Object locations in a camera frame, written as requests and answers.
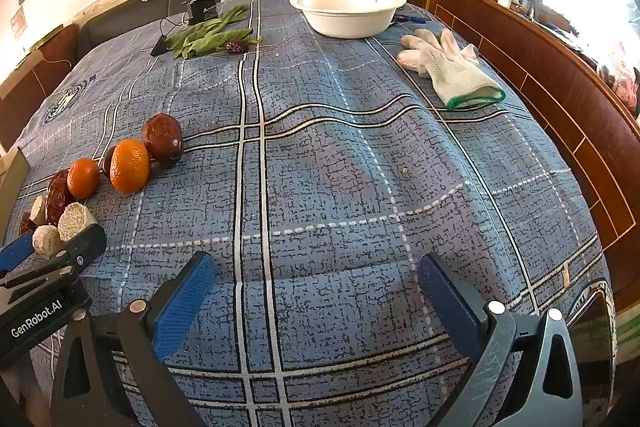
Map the large dried red date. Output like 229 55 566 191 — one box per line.
142 113 185 168

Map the large white yam piece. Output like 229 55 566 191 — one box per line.
58 202 98 242

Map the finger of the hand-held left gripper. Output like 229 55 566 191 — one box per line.
50 223 107 279
0 234 40 277

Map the small wall plaque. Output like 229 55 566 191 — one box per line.
11 7 28 40

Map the black sofa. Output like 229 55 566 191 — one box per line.
77 0 376 58

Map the wooden headboard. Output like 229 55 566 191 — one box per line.
425 0 640 298

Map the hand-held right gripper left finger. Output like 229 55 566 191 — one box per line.
50 251 217 427

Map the cardboard tray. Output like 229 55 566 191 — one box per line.
0 147 32 248

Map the small orange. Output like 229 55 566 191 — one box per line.
67 158 101 200

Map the black box device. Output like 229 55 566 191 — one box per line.
186 0 219 26

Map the blue plaid blanket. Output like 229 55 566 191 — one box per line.
10 0 618 427

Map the white bowl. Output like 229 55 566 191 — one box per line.
289 0 407 39

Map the reddish brown chair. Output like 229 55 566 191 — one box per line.
0 24 81 150

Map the white knit glove green cuff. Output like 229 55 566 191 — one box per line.
397 29 507 112

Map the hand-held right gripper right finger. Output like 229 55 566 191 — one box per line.
417 253 583 427

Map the pile of green leaves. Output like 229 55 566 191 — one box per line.
165 4 263 60

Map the large orange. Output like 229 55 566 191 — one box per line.
109 138 151 194

